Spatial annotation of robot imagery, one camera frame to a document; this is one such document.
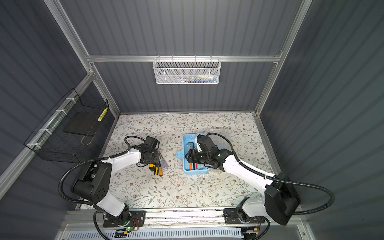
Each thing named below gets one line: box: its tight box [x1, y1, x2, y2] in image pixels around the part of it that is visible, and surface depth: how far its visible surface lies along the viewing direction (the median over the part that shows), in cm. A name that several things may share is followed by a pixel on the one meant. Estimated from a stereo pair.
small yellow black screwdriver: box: [154, 167, 159, 177], surface depth 89 cm
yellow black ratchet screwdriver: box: [149, 163, 156, 171], surface depth 91 cm
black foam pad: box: [63, 106, 104, 136], surface depth 79 cm
